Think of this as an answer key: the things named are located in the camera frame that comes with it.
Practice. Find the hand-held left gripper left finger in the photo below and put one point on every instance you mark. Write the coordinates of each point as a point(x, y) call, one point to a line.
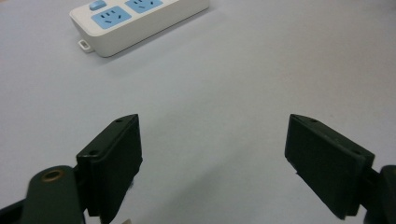
point(109, 168)

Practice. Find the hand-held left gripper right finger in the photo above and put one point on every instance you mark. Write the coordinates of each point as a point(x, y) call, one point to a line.
point(327, 168)

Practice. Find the white power strip blue sockets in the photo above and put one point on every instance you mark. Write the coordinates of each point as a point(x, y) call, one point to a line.
point(137, 26)

